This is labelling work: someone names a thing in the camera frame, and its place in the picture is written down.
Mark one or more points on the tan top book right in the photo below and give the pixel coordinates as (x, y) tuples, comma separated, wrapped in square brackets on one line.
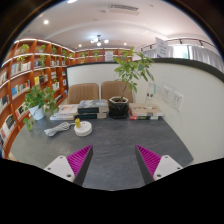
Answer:
[(139, 109)]

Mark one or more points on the white bottom book left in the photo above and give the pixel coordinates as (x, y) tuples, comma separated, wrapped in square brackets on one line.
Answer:
[(54, 117)]

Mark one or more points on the round white power socket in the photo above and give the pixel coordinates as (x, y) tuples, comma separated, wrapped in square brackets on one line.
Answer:
[(83, 129)]

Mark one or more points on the orange wooden bookshelf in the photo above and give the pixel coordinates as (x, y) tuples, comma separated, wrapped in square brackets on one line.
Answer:
[(40, 62)]

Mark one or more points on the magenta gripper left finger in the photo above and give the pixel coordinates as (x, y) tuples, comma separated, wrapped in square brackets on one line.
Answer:
[(73, 167)]

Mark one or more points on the white wall socket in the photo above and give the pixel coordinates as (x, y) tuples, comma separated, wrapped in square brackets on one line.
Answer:
[(166, 94), (177, 100)]

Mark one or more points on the ceiling chandelier lamp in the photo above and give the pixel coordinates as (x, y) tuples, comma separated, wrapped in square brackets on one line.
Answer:
[(99, 41)]

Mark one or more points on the leafy plant in white pot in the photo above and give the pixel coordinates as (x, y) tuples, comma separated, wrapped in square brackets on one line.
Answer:
[(38, 102)]

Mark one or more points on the right tan chair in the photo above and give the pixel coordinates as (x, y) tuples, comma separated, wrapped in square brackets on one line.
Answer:
[(115, 88)]

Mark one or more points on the right white wall socket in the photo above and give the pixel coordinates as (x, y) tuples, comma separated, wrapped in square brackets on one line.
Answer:
[(177, 100)]

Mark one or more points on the left tan chair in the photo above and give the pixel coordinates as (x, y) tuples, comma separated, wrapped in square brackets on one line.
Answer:
[(79, 92)]

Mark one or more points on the dark top book centre stack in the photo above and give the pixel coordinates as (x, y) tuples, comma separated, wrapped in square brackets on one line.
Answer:
[(93, 106)]

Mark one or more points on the white sign on partition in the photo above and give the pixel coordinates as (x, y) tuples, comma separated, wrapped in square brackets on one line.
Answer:
[(161, 48)]

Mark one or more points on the tall plant in black pot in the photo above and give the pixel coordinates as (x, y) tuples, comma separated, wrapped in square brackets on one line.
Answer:
[(132, 66)]

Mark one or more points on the tan chair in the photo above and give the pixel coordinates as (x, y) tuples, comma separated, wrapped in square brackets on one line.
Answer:
[(79, 92), (115, 88)]

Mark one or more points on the lower book centre stack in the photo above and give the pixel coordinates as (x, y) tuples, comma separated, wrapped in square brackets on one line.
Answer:
[(92, 116)]

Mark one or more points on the clear acrylic sign stand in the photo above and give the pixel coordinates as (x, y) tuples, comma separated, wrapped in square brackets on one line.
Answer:
[(151, 91)]

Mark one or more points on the red bottom book right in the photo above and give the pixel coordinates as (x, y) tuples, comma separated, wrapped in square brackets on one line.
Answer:
[(132, 117)]

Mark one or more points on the left white wall socket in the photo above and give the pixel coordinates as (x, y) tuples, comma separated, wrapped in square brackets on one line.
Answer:
[(166, 94)]

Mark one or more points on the yellow charger plug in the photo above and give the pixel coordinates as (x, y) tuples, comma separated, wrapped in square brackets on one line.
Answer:
[(78, 123)]

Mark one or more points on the ceiling air vent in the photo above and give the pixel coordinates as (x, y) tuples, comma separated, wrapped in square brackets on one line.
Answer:
[(117, 8)]

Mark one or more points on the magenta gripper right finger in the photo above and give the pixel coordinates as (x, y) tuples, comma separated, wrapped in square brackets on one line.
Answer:
[(153, 166)]

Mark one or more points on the white pink book left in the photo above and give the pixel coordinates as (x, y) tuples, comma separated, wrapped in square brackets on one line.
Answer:
[(66, 110)]

